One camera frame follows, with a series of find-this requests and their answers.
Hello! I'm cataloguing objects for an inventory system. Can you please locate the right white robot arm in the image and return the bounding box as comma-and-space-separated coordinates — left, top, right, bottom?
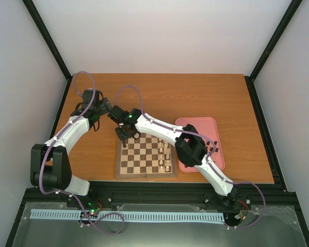
108, 105, 239, 208

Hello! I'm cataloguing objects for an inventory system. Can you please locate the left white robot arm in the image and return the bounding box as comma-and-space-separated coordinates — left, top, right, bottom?
30, 89, 112, 207

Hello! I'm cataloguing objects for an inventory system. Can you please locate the wooden chess board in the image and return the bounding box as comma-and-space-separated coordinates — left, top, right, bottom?
115, 133, 178, 179

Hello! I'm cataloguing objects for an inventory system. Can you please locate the pink plastic tray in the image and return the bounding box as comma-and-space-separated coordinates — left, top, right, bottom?
175, 117, 225, 171

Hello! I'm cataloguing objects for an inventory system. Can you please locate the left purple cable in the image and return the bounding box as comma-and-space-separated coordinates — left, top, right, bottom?
38, 70, 126, 235

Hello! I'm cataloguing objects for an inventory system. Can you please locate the light blue cable duct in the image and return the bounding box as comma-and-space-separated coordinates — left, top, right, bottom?
29, 209, 225, 224

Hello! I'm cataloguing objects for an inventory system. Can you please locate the black aluminium frame rail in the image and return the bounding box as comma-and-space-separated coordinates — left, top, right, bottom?
23, 181, 298, 206

